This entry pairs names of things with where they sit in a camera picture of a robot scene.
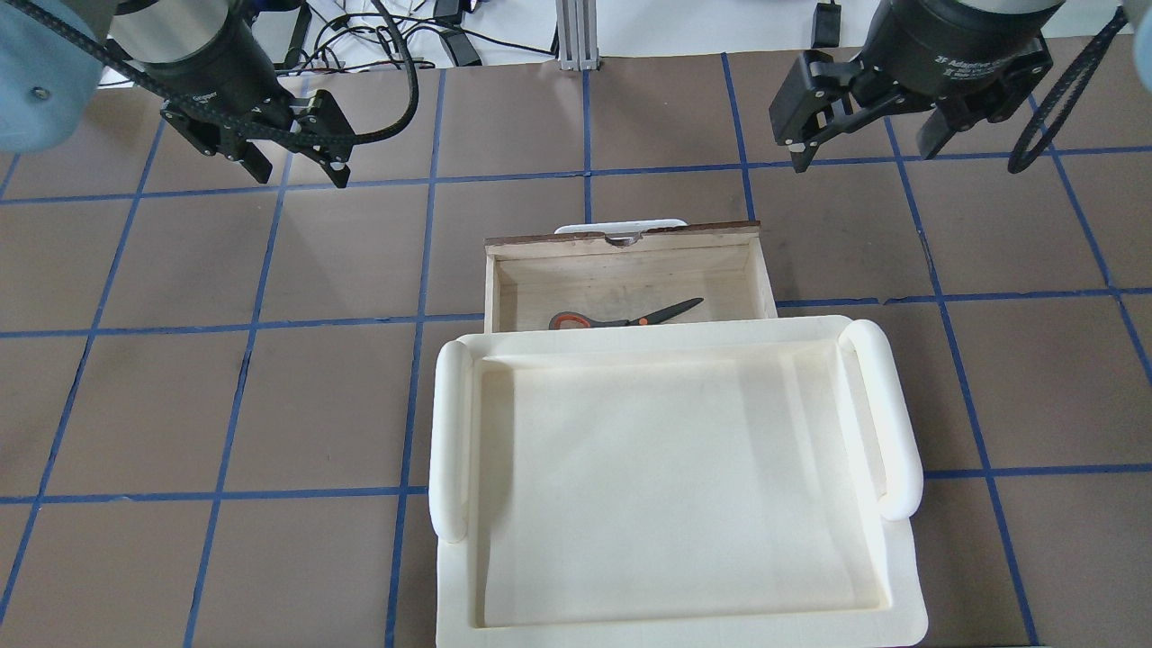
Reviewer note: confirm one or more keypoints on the grey orange scissors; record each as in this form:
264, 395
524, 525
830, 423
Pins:
570, 319

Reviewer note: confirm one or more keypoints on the aluminium frame post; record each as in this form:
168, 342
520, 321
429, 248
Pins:
576, 28

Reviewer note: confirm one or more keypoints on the cream plastic tray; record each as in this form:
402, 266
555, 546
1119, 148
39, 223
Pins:
722, 484

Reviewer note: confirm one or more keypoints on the small black power brick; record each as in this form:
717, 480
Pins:
826, 25

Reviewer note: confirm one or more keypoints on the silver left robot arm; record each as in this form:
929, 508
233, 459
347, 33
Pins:
48, 82

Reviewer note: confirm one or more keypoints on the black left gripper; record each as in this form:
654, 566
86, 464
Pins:
219, 83

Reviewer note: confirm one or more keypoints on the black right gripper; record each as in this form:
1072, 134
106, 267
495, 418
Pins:
954, 47

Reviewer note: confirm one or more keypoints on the light wooden drawer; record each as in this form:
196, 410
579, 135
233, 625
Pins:
607, 270

